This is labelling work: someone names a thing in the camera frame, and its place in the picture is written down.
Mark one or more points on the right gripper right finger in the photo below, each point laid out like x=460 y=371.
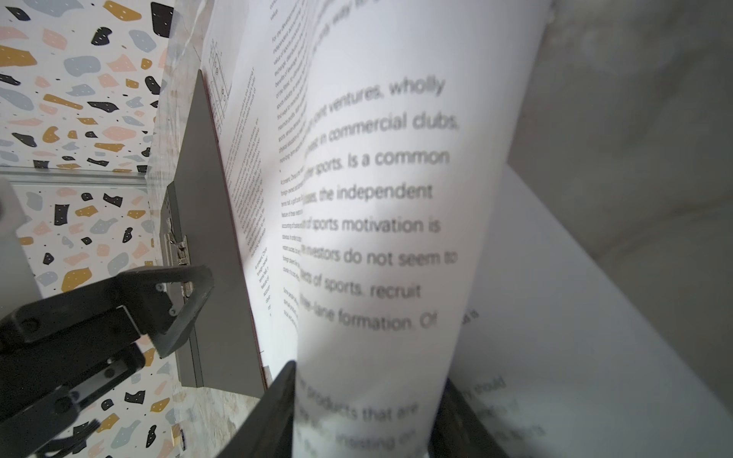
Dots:
x=457 y=431

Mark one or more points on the printed paper sheet top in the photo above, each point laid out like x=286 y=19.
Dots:
x=396 y=120

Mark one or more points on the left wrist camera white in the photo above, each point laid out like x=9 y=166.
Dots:
x=18 y=286

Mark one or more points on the printed paper sheet with diagram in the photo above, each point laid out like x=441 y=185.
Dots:
x=253 y=66

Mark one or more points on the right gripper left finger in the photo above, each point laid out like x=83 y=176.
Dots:
x=268 y=429

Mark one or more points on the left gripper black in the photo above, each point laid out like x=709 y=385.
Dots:
x=54 y=341

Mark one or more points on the printed paper sheet bottom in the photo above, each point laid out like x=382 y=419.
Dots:
x=557 y=362

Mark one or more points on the orange folder black inside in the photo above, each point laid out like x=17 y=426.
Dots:
x=197 y=228

